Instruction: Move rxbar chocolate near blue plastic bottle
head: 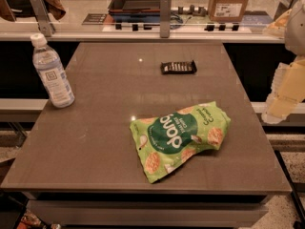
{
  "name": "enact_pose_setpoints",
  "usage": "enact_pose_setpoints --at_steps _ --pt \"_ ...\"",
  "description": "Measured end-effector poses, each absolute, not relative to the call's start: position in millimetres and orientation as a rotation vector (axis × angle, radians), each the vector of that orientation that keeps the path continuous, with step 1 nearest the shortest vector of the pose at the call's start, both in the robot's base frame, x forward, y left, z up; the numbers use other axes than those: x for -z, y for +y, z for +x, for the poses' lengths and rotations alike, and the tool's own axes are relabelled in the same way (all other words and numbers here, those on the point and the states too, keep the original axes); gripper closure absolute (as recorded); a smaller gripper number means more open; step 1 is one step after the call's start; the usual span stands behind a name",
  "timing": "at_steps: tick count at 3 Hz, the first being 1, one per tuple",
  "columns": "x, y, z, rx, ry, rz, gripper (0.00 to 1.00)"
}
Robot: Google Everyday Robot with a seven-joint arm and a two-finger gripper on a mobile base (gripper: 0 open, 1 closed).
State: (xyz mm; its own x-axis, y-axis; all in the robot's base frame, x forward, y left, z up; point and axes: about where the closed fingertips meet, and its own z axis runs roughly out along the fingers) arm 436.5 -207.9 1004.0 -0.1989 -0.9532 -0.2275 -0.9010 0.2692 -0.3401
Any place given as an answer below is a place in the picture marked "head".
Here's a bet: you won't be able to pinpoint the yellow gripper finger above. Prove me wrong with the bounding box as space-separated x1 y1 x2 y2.
261 57 305 124
263 10 292 37

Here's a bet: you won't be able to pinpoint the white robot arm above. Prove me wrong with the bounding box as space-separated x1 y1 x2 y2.
261 0 305 124

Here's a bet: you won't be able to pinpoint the clear plastic water bottle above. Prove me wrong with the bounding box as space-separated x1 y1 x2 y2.
30 33 74 108

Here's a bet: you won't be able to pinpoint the brown cardboard box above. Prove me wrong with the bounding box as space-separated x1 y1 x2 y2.
208 0 249 22

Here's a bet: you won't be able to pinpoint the green dang chips bag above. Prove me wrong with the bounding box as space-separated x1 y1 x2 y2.
130 102 231 183

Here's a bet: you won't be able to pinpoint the grey tray bin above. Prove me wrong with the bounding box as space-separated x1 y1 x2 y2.
108 0 160 13

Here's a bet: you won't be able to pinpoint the centre metal bracket post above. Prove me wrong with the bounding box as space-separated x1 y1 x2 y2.
160 0 172 38

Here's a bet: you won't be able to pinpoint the metal bracket post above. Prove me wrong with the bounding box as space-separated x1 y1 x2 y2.
30 0 54 37
160 0 172 38

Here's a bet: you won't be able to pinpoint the left metal bracket post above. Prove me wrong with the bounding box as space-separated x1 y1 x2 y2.
30 0 54 37

